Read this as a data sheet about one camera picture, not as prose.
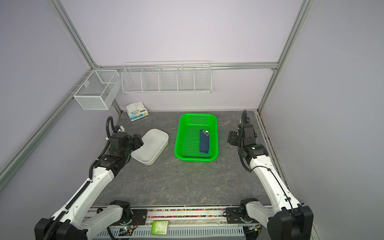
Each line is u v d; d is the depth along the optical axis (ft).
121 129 2.31
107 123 1.84
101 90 3.44
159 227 2.28
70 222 1.28
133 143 2.33
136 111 3.71
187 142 3.33
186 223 2.39
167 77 3.25
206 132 3.44
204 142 3.28
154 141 3.35
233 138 2.37
